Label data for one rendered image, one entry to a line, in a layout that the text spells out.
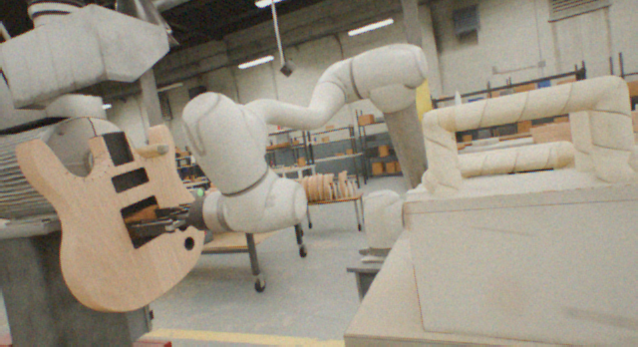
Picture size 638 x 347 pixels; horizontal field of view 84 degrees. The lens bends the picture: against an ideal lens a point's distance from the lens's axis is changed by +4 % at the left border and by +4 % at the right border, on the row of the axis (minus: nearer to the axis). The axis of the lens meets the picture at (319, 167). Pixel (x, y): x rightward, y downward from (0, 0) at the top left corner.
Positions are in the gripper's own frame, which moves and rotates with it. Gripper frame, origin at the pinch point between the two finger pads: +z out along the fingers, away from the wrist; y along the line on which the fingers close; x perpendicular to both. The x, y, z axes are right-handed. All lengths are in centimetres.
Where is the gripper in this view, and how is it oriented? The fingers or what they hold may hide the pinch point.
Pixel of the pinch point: (147, 220)
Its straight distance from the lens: 92.6
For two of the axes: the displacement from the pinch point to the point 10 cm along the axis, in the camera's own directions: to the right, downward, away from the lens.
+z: -9.1, 1.5, 3.9
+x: -2.4, -9.5, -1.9
